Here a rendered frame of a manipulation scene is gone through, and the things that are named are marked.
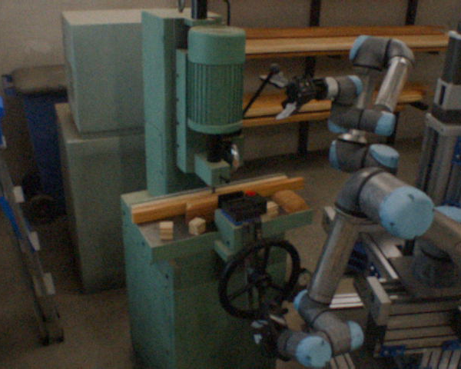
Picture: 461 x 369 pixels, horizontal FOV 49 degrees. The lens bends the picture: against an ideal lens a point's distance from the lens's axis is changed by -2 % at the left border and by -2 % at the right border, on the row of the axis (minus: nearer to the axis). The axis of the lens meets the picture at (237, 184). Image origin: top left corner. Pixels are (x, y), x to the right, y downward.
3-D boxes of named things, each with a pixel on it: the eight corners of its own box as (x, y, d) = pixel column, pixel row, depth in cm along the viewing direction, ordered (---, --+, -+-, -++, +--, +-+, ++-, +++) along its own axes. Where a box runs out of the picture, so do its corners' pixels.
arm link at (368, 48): (360, 177, 198) (391, 35, 190) (323, 169, 204) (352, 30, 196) (366, 176, 209) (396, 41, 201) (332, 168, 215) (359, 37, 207)
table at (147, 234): (162, 280, 152) (161, 264, 149) (130, 231, 176) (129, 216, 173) (328, 236, 178) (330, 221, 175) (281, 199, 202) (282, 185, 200)
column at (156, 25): (164, 214, 196) (160, 18, 165) (145, 191, 213) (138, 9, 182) (218, 203, 206) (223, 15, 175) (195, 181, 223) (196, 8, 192)
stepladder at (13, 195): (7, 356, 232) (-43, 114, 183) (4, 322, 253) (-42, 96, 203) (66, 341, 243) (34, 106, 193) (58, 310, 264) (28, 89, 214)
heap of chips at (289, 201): (289, 214, 179) (290, 204, 178) (268, 197, 190) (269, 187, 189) (310, 208, 183) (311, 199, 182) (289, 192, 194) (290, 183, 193)
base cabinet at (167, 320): (176, 439, 198) (171, 293, 167) (129, 345, 243) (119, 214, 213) (274, 399, 217) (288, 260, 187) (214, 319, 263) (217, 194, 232)
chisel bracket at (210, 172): (210, 191, 173) (210, 168, 169) (194, 175, 184) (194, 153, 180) (230, 187, 176) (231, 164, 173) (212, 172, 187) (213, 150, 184)
